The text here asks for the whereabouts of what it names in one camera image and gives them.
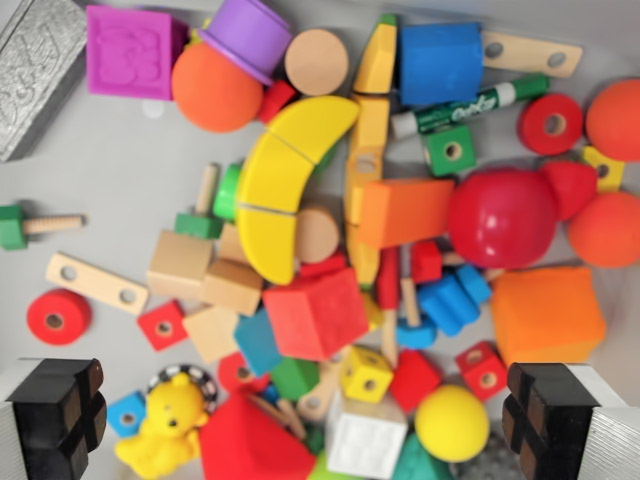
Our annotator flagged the small green wooden block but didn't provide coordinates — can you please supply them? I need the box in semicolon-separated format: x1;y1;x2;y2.
312;147;339;174

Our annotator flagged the red embossed rubber cube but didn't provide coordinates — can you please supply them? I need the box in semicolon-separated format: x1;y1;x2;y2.
262;267;371;363

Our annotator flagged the small red wooden block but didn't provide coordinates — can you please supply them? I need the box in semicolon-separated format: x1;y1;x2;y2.
257;79;298;125

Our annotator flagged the yellow foam ball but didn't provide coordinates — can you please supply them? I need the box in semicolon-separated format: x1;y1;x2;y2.
413;383;491;464

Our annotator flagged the red wooden wheel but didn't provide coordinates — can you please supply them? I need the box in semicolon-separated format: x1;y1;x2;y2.
26;288;93;347
517;93;585;156
217;351;272;397

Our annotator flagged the blue wooden cube with hole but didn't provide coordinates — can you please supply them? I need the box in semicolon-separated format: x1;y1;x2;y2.
106;391;149;439

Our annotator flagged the black and white checkered ring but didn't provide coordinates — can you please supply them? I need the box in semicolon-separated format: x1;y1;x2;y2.
147;363;220;417

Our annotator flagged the thin wooden stick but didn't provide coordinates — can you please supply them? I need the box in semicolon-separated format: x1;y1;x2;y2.
249;393;308;442

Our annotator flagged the red plastic apple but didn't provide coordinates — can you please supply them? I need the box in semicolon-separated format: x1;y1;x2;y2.
447;167;559;270

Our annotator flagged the blue-headed wooden bolt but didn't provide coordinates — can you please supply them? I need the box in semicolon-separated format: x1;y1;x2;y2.
396;277;439;351

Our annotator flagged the purple plastic cup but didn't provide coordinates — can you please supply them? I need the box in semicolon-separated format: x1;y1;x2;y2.
197;0;294;86

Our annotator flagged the red wooden cube with hole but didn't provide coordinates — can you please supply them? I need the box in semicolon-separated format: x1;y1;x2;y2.
137;299;190;353

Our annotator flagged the red toy strawberry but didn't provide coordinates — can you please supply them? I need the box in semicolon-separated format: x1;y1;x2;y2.
542;160;599;223

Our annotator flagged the flat red wooden block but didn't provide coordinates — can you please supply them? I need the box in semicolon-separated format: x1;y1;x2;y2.
298;252;349;282

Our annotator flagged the wooden strip with holes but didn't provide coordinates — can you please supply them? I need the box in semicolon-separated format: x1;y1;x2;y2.
44;252;150;316
482;30;585;79

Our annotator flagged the orange foam cube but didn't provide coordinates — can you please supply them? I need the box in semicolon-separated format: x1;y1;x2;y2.
489;266;608;366

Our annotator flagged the grey speckled ball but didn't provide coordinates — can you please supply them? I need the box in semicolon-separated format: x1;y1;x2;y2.
449;429;517;480

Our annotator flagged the blue ridged wooden block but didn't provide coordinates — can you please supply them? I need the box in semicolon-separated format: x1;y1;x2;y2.
417;264;492;338

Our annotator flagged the green wooden nut cube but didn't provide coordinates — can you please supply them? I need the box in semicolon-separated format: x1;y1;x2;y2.
422;124;475;177

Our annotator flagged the green dry-erase marker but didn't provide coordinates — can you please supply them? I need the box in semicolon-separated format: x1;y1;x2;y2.
391;73;550;139

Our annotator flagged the orange foam rectangular block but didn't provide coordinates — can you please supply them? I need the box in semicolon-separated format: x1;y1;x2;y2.
358;178;457;250

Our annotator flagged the red-handled wooden screwdriver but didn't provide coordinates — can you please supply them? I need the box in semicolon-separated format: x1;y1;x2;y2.
377;247;402;372

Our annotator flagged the green-headed wooden bolt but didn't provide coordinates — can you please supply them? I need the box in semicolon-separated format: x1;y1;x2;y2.
173;163;224;242
0;203;88;251

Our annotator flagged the teal green cone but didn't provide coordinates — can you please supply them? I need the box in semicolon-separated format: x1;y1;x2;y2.
389;432;454;480

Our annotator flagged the purple embossed rubber cube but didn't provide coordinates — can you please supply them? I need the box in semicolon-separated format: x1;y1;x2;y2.
85;5;190;102

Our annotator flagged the plain red wooden cube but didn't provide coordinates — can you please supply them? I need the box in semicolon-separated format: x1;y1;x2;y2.
388;349;445;414

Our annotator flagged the orange foam ball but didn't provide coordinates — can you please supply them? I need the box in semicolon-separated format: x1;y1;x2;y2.
584;78;640;163
171;42;265;134
567;192;640;269

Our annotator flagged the natural wooden cylinder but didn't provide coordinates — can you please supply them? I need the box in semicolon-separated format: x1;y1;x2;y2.
294;207;342;266
284;28;350;98

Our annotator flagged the silver embossed metal box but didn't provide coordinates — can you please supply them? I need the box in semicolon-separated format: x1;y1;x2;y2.
0;0;89;163

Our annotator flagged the yellow wooden sliced banana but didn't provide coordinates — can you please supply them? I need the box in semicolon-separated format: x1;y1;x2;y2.
234;95;362;287

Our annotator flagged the natural wooden toy wrench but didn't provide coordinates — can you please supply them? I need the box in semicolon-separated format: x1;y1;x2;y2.
297;359;347;422

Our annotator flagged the yellow wooden cube with holes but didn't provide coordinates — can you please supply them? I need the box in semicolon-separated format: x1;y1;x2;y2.
339;345;395;404

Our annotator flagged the yellow rubber bear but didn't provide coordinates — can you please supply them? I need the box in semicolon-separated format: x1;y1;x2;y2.
114;373;212;474

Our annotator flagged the white embossed rubber cube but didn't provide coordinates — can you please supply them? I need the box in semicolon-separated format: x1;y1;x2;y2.
325;399;409;480

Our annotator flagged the green plastic ring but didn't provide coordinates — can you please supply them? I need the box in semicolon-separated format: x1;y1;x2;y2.
213;163;244;222

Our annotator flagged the large red foam pyramid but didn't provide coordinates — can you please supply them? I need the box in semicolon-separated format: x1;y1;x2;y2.
199;392;318;480

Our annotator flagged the black silver gripper right finger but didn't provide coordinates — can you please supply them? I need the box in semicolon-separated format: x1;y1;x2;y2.
502;362;640;480

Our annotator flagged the small yellow wooden piece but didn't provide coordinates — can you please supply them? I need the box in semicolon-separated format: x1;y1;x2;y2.
362;292;386;334

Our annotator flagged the black silver gripper left finger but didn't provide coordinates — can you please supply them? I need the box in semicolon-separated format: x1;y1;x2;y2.
0;357;108;480

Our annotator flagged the yellow wooden cube with hole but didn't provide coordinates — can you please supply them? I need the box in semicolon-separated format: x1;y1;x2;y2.
582;145;627;194

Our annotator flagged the small red wooden cube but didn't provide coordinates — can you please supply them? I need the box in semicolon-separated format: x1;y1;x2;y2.
410;241;444;285

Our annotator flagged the natural wooden cube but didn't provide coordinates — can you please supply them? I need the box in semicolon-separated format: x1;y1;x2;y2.
182;304;242;365
202;259;265;317
146;229;215;302
218;222;251;266

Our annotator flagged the blue foam cube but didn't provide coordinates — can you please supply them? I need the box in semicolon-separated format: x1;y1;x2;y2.
397;22;485;107

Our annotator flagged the red wooden cube with holes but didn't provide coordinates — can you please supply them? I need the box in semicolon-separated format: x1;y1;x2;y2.
455;341;509;402

